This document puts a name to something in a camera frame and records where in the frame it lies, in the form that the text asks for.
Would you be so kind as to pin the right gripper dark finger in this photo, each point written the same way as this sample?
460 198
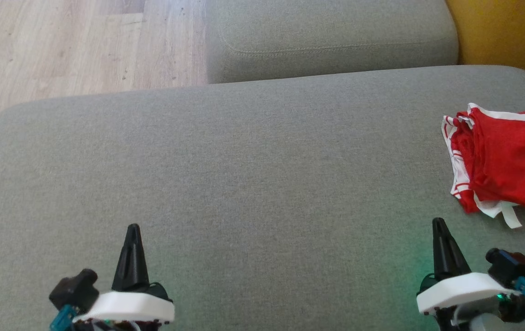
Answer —
441 257
458 262

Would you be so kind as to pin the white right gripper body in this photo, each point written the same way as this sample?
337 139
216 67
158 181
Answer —
455 292

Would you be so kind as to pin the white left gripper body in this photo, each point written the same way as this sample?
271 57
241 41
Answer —
124 305

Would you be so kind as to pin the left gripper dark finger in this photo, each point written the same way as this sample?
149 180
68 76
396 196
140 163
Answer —
123 271
140 271

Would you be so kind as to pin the red basketball jersey number 23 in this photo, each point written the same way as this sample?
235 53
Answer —
467 203

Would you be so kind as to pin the red shorts with white stripes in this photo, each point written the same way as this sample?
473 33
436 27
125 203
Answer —
515 161

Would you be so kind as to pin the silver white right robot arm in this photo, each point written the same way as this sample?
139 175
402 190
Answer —
487 324

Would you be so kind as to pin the grey fabric sofa seat cushion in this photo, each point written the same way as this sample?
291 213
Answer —
253 184

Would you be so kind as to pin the mustard yellow sofa cushion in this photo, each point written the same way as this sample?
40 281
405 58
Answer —
510 32

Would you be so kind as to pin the grey fabric sofa back cushion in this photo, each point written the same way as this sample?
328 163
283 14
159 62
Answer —
331 37

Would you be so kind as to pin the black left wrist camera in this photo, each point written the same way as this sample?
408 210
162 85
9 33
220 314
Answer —
76 289

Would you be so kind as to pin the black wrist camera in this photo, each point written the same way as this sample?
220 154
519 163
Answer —
513 266
76 289

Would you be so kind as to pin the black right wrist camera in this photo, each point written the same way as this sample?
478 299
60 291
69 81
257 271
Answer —
513 266

